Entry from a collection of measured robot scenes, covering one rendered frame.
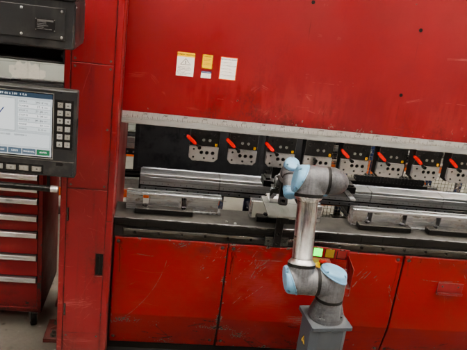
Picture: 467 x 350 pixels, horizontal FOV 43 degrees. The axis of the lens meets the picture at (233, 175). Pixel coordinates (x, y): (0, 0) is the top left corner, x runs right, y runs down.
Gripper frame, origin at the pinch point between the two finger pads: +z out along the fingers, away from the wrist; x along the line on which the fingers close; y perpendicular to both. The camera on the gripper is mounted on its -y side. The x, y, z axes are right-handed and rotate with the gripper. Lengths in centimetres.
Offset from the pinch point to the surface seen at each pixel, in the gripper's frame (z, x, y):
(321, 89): -43, -15, 42
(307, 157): -15.6, -13.5, 17.9
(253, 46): -56, 22, 54
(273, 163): -12.0, 4.0, 14.9
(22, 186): -47, 118, -28
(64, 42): -92, 103, 11
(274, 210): -7.6, 3.1, -9.9
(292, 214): -10.6, -5.4, -13.5
